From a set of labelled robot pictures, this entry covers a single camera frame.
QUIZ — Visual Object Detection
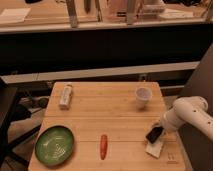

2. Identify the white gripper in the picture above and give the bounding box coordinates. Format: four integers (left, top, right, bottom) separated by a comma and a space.
152, 109, 182, 133

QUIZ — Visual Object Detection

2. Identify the black eraser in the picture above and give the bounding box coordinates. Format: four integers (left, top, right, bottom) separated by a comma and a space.
146, 126, 163, 144

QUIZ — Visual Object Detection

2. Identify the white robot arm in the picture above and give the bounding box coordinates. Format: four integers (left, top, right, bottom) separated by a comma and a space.
156, 96, 213, 141

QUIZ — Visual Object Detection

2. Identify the white sponge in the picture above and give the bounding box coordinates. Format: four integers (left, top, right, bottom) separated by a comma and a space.
145, 139, 164, 158

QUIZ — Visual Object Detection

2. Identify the white plastic cup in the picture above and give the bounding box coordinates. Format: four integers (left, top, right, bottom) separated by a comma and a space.
135, 87, 152, 109

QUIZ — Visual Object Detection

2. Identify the green plate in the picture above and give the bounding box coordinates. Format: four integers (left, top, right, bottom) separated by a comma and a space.
35, 125, 75, 167

